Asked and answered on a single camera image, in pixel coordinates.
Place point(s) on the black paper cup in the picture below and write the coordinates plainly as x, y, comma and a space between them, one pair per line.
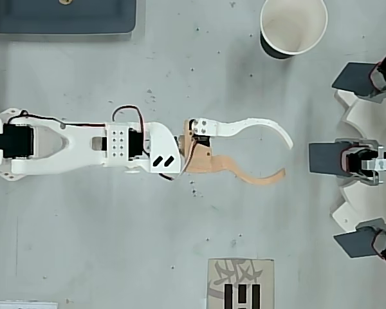
292, 25

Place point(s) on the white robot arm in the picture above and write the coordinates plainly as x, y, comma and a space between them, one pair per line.
80, 145

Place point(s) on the printed gray card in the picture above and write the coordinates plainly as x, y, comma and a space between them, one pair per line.
241, 283

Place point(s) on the gray flat paddle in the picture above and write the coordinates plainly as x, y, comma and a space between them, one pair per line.
350, 78
354, 244
325, 159

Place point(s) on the dark gray plastic tray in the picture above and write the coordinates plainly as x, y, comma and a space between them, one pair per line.
61, 17

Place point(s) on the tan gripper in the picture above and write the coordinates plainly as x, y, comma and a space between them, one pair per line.
203, 156

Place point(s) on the white round device base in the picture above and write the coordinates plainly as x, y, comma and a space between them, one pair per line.
366, 122

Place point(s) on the white label plate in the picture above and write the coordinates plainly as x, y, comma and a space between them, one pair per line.
22, 305

